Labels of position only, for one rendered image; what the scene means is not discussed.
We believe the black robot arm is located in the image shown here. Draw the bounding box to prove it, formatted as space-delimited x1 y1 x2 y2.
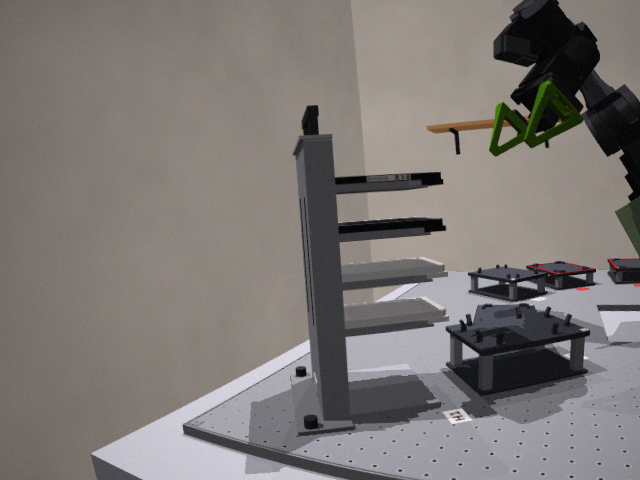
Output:
493 0 640 202

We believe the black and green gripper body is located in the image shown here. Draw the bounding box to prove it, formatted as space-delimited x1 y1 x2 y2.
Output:
510 68 584 133

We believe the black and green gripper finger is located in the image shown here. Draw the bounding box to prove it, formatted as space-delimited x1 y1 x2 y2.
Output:
524 81 584 148
489 102 528 156

